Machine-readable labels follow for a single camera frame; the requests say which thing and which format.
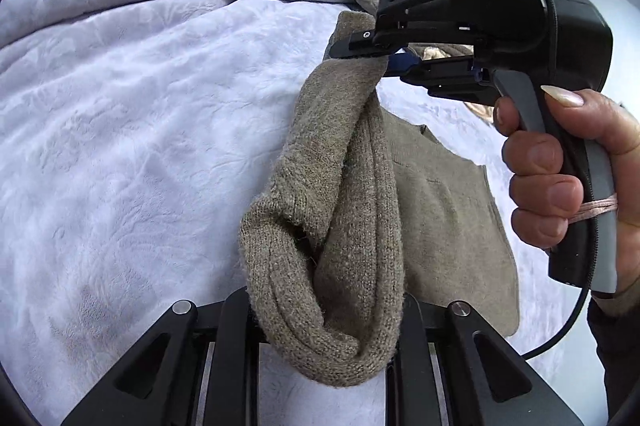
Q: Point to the person's right hand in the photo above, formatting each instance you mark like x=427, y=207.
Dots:
x=540, y=155

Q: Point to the brown knit garment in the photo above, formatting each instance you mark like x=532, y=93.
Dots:
x=450, y=216

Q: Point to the person's right forearm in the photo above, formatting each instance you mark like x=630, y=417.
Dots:
x=620, y=356

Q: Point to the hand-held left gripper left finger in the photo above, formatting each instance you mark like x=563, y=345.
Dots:
x=235, y=321

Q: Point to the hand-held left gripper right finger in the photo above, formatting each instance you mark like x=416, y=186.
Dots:
x=407, y=356

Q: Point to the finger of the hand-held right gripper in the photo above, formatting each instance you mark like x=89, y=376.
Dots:
x=366, y=40
x=450, y=78

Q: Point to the lavender fleece blanket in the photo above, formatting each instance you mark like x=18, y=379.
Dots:
x=125, y=105

